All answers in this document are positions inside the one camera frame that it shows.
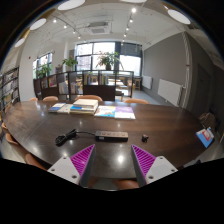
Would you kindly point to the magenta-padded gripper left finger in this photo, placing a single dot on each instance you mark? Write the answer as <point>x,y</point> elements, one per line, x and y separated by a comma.
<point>66,168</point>

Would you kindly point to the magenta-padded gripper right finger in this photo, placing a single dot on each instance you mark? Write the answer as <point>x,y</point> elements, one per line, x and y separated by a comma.
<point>158,168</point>

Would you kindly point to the small black charger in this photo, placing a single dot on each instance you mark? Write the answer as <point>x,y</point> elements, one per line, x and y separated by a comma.
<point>145,138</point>

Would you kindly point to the orange wooden chair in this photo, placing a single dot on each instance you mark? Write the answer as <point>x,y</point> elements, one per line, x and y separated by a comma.
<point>33,99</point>
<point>34,161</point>
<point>88,97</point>
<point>4,126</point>
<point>126,184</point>
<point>10,138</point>
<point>50,98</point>
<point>136,101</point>

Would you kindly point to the blue and red box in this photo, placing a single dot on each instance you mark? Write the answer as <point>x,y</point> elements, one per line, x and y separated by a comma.
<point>205,136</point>

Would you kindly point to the blue-cover book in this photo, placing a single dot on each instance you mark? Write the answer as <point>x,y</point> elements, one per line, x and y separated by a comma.
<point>56,107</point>

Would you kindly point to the purple and white book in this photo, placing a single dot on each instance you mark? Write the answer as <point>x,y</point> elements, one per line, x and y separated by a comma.
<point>125,112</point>

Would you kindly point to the stack of books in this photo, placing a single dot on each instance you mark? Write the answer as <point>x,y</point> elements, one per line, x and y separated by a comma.
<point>85,105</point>

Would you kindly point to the white and blue book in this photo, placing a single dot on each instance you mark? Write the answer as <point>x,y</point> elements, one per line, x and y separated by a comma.
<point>105,111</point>

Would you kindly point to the dark brown chair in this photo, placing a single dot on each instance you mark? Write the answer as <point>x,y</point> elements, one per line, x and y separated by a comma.
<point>208,120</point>

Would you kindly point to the large white radiator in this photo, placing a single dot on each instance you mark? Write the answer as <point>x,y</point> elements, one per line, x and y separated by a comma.
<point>170,91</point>

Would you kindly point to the dark wooden shelf unit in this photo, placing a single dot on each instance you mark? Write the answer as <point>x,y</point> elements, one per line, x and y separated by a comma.
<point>100,92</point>

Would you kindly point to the small white radiator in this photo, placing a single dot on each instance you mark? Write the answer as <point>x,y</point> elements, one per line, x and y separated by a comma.
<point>147,82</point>

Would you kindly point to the grey door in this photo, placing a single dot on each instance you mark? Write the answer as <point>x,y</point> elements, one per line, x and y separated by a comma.
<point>203,90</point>

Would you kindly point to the small potted plant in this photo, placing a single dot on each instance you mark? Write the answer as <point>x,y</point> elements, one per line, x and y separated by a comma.
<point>43,70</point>

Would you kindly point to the medium potted plant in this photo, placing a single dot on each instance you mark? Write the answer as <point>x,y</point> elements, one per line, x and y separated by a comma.
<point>69,62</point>

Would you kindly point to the large potted plant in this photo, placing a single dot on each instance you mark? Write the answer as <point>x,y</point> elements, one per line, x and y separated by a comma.
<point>107,59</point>

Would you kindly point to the ceiling air conditioner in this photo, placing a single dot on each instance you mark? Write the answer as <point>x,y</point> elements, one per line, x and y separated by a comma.
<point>98,29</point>

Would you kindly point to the round ceiling lamps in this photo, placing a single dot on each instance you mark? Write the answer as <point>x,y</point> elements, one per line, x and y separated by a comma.
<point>178,16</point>

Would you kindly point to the ceiling spot lights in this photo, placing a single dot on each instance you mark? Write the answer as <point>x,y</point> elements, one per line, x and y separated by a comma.
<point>133,10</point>

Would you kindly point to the tall wall bookshelf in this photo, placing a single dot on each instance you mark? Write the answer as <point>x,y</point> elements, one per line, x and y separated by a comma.
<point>9,88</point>

